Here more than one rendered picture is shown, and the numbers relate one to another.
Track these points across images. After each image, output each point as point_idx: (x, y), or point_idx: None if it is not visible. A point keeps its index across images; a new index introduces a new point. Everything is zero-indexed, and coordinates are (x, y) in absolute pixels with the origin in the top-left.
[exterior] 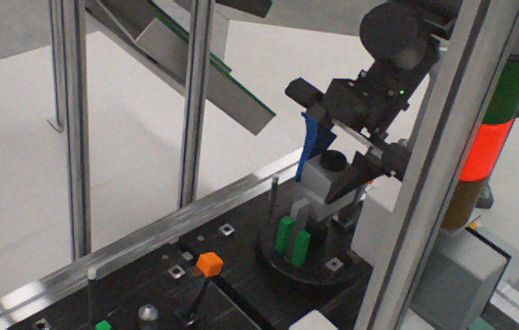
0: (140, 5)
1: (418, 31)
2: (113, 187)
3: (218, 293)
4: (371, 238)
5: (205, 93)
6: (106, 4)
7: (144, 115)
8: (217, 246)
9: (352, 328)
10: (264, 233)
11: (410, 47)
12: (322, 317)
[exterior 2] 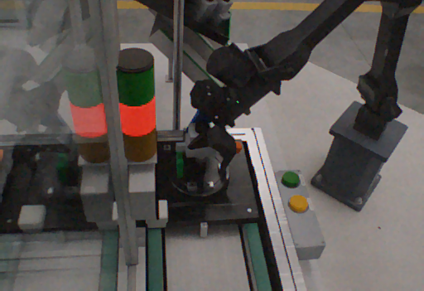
0: (183, 26)
1: (233, 66)
2: (165, 114)
3: None
4: None
5: (180, 75)
6: (163, 20)
7: None
8: (158, 152)
9: (180, 219)
10: None
11: (224, 73)
12: (165, 205)
